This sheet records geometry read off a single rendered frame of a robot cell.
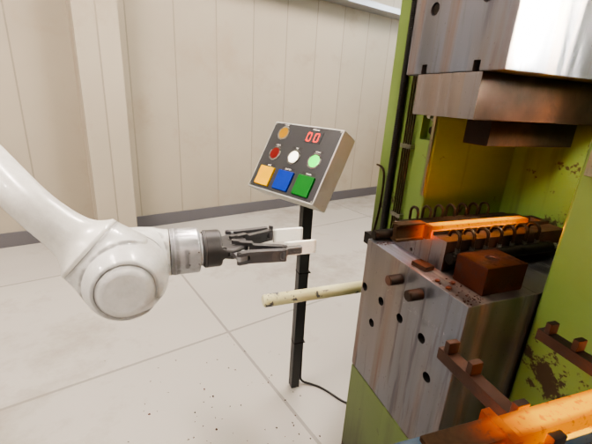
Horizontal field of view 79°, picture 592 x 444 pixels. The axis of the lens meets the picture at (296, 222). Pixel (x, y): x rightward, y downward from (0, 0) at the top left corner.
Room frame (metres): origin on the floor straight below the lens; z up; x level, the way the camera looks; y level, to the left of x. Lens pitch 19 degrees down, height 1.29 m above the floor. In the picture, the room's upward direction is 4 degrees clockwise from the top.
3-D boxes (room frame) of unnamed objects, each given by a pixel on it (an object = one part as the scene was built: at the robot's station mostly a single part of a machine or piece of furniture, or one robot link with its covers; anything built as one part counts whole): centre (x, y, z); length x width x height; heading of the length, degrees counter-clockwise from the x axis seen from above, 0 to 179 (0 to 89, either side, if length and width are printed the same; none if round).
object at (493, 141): (0.95, -0.56, 1.24); 0.30 x 0.07 x 0.06; 112
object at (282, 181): (1.28, 0.05, 1.01); 0.07 x 0.05 x 0.07; 47
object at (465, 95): (0.96, -0.51, 1.32); 0.42 x 0.20 x 0.10; 112
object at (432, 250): (0.96, -0.51, 0.96); 0.42 x 0.20 x 0.09; 112
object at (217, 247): (0.67, 0.14, 1.00); 0.09 x 0.08 x 0.07; 112
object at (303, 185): (1.21, -0.02, 1.01); 0.07 x 0.05 x 0.07; 47
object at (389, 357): (0.91, -0.54, 0.69); 0.56 x 0.38 x 0.45; 112
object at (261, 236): (0.72, 0.09, 1.00); 0.11 x 0.01 x 0.04; 134
